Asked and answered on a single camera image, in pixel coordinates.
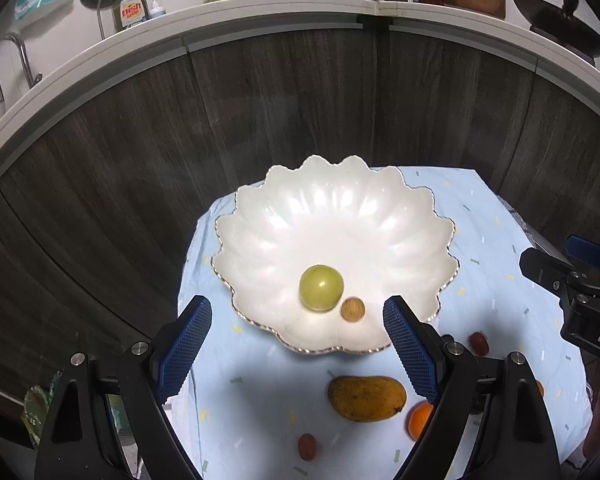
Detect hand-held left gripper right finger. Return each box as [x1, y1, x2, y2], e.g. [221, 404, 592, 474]
[382, 295, 561, 480]

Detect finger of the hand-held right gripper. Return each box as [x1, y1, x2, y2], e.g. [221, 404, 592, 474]
[520, 247, 586, 297]
[566, 234, 600, 272]

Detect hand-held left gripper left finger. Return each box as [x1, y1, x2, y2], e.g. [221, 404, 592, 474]
[34, 295, 213, 480]

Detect yellow mango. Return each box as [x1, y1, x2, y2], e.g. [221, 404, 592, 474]
[327, 375, 408, 422]

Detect white scalloped bowl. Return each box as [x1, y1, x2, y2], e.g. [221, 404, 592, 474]
[211, 155, 460, 356]

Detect light blue printed tablecloth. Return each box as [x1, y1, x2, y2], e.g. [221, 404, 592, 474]
[177, 165, 596, 480]

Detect small brown longan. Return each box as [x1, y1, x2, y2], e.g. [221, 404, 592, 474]
[340, 297, 367, 322]

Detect green round fruit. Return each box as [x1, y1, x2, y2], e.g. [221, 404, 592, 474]
[299, 265, 344, 312]

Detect green yellow plastic bag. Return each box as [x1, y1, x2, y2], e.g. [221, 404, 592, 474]
[22, 370, 61, 441]

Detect black wok lid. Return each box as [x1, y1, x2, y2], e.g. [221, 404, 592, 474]
[511, 0, 600, 58]

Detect metal faucet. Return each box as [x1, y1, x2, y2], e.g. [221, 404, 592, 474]
[0, 32, 43, 91]

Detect green dish soap bottle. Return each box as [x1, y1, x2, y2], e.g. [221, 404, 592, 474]
[111, 0, 148, 33]

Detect white countertop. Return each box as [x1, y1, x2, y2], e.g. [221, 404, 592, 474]
[0, 0, 600, 191]

